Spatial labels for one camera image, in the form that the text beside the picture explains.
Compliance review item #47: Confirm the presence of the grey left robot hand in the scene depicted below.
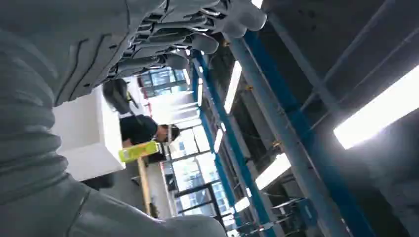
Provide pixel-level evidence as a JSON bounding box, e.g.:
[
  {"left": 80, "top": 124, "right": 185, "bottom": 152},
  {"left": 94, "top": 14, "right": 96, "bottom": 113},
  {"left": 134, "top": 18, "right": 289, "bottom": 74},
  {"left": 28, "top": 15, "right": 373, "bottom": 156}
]
[{"left": 0, "top": 0, "right": 268, "bottom": 237}]

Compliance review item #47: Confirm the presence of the black rounded object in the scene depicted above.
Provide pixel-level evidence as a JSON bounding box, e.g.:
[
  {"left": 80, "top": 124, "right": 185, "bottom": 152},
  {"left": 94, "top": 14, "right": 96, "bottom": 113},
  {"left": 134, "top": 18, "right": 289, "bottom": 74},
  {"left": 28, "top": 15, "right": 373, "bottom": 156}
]
[{"left": 102, "top": 78, "right": 140, "bottom": 115}]

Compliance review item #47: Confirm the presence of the person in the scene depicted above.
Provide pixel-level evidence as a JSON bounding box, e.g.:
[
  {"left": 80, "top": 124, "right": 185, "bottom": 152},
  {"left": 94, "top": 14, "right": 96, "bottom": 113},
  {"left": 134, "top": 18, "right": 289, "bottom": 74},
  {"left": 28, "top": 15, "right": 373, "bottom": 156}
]
[{"left": 119, "top": 114, "right": 181, "bottom": 149}]

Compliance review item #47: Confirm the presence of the white block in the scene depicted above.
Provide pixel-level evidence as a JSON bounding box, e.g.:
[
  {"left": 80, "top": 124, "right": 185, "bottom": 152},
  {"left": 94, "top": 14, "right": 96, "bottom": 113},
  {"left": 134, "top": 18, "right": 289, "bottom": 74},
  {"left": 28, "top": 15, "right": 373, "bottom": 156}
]
[{"left": 51, "top": 85, "right": 126, "bottom": 182}]

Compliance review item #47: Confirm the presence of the yellow-green box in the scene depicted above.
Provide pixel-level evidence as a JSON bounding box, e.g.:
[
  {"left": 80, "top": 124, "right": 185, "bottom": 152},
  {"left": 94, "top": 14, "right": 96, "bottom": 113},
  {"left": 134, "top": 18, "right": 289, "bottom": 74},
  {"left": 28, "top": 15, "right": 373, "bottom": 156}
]
[{"left": 118, "top": 140, "right": 162, "bottom": 163}]

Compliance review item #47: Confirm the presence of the long ceiling light tube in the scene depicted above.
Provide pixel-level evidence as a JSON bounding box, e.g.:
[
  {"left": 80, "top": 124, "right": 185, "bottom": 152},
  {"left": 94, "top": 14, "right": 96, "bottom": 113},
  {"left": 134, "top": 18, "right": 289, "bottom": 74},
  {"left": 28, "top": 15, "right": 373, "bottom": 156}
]
[
  {"left": 224, "top": 60, "right": 243, "bottom": 115},
  {"left": 254, "top": 153, "right": 293, "bottom": 191}
]

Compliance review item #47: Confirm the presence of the wooden strip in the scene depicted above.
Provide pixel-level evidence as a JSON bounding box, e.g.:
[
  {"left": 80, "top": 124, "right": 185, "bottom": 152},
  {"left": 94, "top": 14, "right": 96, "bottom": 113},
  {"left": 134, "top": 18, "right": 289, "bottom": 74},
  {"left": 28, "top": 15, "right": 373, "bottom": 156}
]
[{"left": 137, "top": 157, "right": 152, "bottom": 217}]

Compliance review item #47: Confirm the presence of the narrow blue ceiling beam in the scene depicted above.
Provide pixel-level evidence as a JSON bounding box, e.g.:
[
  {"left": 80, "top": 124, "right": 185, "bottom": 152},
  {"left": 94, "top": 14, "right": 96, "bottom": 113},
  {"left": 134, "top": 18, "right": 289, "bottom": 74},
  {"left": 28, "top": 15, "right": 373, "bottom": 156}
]
[{"left": 192, "top": 49, "right": 277, "bottom": 237}]

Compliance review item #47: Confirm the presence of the short ceiling light tube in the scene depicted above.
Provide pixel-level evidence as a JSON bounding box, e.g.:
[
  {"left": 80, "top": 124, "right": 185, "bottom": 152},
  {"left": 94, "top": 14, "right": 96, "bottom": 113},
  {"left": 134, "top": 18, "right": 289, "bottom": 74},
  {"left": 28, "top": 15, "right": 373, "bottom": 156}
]
[
  {"left": 213, "top": 128, "right": 224, "bottom": 154},
  {"left": 233, "top": 196, "right": 251, "bottom": 214}
]

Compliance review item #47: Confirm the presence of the black-framed window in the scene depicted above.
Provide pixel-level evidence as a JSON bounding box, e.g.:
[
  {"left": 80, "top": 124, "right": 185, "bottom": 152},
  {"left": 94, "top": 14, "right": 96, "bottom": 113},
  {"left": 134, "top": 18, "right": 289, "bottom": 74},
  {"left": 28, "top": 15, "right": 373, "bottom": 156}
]
[{"left": 162, "top": 124, "right": 231, "bottom": 226}]

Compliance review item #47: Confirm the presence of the grey ceiling beam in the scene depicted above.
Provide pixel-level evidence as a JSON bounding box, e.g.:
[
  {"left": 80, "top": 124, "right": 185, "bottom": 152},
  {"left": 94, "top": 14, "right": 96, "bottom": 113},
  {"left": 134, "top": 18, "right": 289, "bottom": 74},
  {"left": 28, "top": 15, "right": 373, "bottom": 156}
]
[{"left": 224, "top": 32, "right": 348, "bottom": 237}]

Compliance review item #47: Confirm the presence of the wide blue ceiling beam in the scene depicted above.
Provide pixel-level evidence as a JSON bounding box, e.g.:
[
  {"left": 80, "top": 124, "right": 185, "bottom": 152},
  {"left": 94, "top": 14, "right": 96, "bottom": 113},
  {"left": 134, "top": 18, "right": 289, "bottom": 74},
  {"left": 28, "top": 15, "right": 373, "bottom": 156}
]
[{"left": 243, "top": 30, "right": 376, "bottom": 237}]

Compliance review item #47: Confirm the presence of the blue box on rack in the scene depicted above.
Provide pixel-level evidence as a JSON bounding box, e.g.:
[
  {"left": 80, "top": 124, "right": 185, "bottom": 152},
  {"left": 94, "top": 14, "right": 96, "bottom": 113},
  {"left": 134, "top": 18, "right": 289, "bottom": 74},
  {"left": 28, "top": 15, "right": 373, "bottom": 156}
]
[{"left": 295, "top": 197, "right": 319, "bottom": 227}]

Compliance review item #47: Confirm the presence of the large ceiling light panel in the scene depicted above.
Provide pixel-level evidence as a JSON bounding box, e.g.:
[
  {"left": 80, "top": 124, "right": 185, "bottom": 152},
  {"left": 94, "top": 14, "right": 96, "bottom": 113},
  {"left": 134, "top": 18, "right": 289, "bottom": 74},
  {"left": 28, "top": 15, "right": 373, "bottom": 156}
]
[{"left": 333, "top": 65, "right": 419, "bottom": 151}]

